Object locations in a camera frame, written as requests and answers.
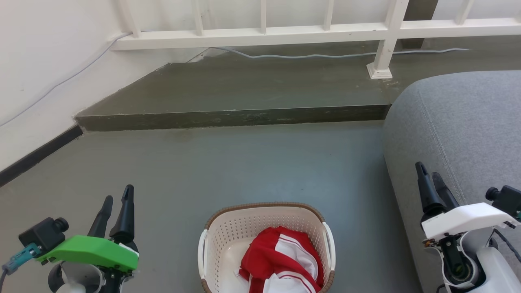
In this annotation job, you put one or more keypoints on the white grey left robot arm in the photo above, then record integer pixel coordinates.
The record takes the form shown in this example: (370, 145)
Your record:
(75, 278)

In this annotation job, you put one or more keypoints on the red and white garment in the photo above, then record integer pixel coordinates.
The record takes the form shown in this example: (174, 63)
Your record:
(272, 256)

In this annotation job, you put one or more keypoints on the cream perforated laundry basket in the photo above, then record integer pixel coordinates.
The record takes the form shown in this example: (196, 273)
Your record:
(228, 240)

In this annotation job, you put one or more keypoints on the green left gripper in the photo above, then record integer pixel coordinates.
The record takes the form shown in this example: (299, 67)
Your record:
(89, 250)

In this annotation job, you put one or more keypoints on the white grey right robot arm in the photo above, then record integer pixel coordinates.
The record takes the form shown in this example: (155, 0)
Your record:
(484, 264)

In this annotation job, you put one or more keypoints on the black baseboard strip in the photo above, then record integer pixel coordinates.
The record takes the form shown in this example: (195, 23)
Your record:
(36, 154)

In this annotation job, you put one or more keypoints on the white wooden railing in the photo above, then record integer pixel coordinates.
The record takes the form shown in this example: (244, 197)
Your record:
(285, 36)

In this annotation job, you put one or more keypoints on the raised concrete step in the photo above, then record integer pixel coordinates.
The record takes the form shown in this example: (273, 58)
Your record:
(244, 89)

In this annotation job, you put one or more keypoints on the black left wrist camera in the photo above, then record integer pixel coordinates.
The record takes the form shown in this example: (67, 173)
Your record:
(42, 234)

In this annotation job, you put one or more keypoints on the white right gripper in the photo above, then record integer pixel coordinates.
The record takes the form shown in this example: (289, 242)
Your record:
(464, 219)

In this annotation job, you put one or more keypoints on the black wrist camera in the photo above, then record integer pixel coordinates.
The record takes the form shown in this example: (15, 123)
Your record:
(506, 199)
(42, 234)

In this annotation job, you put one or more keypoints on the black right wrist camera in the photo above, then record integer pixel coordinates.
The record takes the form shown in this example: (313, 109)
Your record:
(506, 199)

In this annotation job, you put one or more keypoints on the grey fabric sofa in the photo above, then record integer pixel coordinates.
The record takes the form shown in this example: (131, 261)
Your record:
(460, 122)

